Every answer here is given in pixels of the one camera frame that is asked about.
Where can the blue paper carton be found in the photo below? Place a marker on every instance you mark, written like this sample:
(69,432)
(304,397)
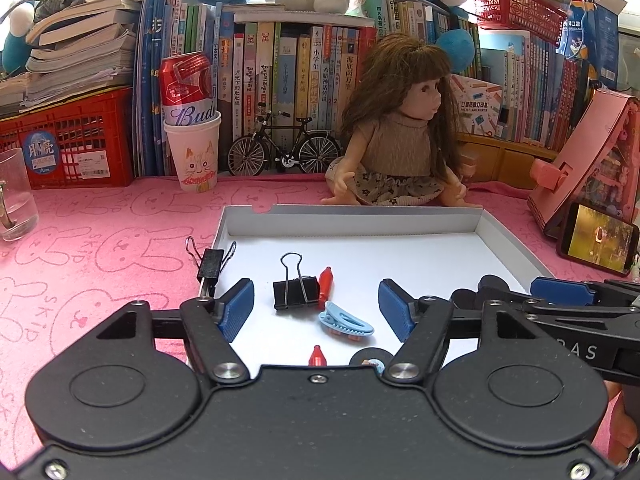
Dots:
(592,30)

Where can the pink rabbit print cloth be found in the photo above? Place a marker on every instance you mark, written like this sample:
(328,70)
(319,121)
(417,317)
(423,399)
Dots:
(100,270)

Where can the small black binder clip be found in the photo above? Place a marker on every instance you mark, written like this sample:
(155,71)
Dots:
(210,262)

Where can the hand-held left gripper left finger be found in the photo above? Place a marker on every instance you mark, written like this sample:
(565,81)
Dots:
(237,310)

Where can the pink phone stand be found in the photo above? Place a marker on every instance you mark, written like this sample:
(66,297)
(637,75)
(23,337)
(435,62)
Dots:
(595,150)

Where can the smartphone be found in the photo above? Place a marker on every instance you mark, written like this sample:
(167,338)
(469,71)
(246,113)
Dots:
(600,237)

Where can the small red plastic basket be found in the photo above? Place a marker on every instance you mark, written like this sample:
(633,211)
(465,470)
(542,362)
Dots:
(520,10)

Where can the person's right hand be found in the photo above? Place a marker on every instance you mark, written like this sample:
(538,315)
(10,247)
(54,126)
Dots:
(625,420)

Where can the red beer can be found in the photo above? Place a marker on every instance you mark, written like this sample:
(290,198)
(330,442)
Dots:
(187,85)

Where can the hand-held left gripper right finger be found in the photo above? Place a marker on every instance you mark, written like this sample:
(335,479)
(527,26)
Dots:
(395,310)

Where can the wooden drawer box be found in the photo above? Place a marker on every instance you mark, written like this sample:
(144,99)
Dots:
(510,160)

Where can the stack of paperback books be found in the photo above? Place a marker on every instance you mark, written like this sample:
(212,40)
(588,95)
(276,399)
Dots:
(80,45)

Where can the row of upright books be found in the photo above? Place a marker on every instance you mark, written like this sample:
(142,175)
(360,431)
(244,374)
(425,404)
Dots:
(290,75)

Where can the large red plastic basket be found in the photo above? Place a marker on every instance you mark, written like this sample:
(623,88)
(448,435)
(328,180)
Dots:
(80,135)

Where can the brown-haired doll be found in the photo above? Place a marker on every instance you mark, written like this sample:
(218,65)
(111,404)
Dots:
(400,145)

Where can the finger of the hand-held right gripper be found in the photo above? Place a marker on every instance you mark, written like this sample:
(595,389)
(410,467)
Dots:
(575,314)
(562,291)

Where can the large black binder clip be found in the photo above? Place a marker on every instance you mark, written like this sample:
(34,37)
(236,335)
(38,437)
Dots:
(295,292)

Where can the white cat paper cup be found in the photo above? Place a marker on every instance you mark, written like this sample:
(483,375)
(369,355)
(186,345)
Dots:
(192,155)

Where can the black miniature bicycle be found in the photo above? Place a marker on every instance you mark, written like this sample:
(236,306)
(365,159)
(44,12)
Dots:
(320,152)

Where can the white cardboard box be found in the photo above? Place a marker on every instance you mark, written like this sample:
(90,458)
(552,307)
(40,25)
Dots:
(400,255)

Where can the clear glass cup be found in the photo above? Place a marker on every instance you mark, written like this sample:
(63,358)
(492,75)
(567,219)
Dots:
(17,195)

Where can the large blue hair clip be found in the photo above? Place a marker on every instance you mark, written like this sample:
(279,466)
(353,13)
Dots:
(345,321)

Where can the small blue bear clip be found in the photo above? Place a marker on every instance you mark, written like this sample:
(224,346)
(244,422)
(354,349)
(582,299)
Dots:
(374,364)

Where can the white printer carton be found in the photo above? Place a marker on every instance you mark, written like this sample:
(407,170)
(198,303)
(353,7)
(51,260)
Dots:
(475,105)

